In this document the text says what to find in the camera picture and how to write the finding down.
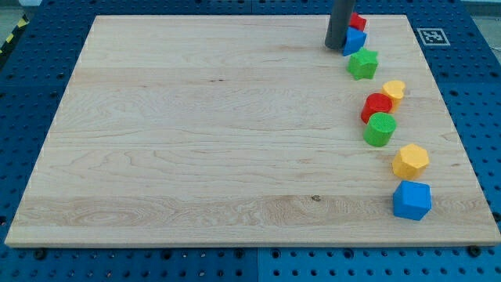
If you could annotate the red star block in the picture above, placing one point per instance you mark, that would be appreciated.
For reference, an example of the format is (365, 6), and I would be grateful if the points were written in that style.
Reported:
(357, 22)

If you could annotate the red cylinder block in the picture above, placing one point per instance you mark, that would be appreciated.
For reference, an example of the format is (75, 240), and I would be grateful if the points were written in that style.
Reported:
(375, 102)

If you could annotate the black yellow hazard tape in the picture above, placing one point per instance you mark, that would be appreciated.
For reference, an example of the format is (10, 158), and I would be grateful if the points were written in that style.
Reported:
(12, 39)

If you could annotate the light wooden board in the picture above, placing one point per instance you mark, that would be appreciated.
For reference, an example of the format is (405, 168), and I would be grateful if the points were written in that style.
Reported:
(242, 131)

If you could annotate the green star block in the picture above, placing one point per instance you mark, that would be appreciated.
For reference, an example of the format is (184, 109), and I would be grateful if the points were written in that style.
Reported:
(363, 64)

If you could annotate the blue triangular block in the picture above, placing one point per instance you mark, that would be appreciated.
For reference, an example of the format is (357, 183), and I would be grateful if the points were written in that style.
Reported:
(355, 40)

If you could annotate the yellow heart block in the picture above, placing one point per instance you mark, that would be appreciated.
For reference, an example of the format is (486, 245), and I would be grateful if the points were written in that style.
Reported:
(395, 91)

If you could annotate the green cylinder block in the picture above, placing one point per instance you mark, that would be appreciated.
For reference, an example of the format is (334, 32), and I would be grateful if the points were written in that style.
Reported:
(379, 129)

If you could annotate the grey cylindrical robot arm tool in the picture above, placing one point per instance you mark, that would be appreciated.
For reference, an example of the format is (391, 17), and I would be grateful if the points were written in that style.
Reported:
(338, 23)

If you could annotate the blue cube block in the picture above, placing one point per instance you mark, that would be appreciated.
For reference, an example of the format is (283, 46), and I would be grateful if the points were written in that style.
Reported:
(412, 200)

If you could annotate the white fiducial marker tag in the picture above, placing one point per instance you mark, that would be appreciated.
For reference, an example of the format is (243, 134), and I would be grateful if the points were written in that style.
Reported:
(433, 36)

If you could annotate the yellow hexagon block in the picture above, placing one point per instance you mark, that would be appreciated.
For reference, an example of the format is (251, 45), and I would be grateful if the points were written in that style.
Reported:
(410, 162)

